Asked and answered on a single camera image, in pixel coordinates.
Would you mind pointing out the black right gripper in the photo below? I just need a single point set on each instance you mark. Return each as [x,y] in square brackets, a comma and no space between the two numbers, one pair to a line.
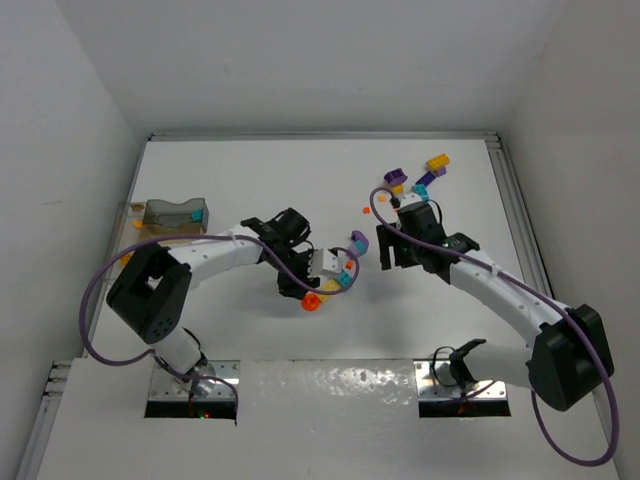
[392,245]

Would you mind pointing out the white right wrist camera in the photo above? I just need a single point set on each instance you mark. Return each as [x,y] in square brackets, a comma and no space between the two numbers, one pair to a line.
[407,200]

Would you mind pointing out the orange round lego piece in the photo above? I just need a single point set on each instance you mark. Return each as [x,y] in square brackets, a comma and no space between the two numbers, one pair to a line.
[311,302]

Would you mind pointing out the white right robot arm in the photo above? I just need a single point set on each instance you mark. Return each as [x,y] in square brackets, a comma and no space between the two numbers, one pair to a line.
[566,353]

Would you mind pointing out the smoky grey transparent container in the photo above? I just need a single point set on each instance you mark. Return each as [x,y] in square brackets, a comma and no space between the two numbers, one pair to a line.
[175,215]

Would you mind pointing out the purple arch lego brick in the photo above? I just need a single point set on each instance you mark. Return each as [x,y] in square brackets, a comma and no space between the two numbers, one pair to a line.
[395,177]

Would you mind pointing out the clear container far left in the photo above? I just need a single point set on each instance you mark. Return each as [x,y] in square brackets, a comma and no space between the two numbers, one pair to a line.
[123,235]

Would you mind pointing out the purple flat lego plate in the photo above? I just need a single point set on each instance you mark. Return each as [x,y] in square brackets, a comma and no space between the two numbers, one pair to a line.
[430,176]

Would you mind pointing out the yellow long lego plate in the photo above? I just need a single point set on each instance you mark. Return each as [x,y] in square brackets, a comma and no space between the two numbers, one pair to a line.
[328,288]

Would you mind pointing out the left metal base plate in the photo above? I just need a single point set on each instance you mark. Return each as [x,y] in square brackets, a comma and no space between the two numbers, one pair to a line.
[221,376]

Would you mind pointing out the teal 2x4 lego brick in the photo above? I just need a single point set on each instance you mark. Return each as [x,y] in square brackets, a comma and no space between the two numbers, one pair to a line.
[344,278]

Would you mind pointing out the purple teal lego stack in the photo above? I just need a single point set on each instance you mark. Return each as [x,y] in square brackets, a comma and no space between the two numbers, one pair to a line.
[359,243]

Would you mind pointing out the teal small lego brick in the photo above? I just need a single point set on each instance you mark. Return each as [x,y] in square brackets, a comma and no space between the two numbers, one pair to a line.
[197,215]

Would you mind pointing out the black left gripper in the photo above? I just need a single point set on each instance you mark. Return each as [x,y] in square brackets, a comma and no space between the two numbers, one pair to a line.
[293,275]

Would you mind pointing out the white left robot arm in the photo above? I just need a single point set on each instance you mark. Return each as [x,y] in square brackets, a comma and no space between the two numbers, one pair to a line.
[150,292]

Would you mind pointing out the teal lego brick far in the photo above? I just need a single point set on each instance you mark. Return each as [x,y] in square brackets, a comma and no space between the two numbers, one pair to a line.
[421,191]

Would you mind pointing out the yellow lego brick far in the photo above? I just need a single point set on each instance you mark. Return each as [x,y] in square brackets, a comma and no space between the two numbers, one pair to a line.
[438,162]

